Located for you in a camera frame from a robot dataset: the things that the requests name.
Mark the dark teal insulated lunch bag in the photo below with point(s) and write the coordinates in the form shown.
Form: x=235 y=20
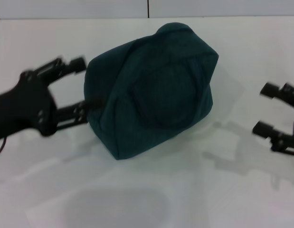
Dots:
x=156 y=95

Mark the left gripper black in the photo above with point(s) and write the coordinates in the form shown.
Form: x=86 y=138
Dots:
x=21 y=109

